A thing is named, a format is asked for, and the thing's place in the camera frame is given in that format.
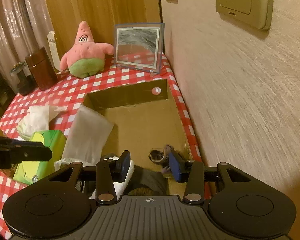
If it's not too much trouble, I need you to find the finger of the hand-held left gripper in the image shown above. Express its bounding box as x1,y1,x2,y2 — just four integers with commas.
11,146,53,162
0,135,45,147

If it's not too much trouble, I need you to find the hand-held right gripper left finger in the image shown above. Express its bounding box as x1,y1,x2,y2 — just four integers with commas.
48,150,132,205

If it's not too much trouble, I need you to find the red checkered tablecloth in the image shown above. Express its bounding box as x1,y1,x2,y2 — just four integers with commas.
0,52,212,232

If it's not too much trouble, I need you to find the green tissue box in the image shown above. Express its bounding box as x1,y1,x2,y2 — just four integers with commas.
12,130,67,186

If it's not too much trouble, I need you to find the white cloth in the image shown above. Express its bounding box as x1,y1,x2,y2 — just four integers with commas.
90,155,136,198

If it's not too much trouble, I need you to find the cream towel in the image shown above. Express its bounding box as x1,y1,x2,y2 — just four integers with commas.
17,105,68,140

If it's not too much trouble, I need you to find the beige wall socket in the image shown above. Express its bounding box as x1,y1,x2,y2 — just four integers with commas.
215,0,274,32

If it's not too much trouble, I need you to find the beige patterned curtain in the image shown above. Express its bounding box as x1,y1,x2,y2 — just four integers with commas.
0,0,56,80

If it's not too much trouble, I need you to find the clear plastic bag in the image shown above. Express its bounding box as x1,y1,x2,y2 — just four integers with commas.
62,104,115,166

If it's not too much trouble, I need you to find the black-lidded glass jar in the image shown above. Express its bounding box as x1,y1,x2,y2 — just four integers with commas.
10,62,37,96

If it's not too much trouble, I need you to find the pink starfish plush toy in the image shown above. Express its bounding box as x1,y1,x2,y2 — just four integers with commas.
59,21,115,79

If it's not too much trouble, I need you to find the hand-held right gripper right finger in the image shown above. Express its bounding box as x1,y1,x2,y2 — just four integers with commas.
168,151,252,205

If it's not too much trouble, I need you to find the dark wooden canister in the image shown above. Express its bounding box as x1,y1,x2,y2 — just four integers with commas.
25,46,58,91

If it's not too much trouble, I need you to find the black face mask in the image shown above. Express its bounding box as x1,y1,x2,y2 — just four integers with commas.
126,166,168,196

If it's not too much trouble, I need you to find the brown cardboard box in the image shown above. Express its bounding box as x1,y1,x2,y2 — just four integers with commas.
82,79,203,198

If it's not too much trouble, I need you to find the clear acrylic picture frame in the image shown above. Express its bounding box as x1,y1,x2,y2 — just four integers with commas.
114,22,165,75

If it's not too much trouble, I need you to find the white wooden chair back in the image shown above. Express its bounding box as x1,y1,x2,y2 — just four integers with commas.
47,31,62,73

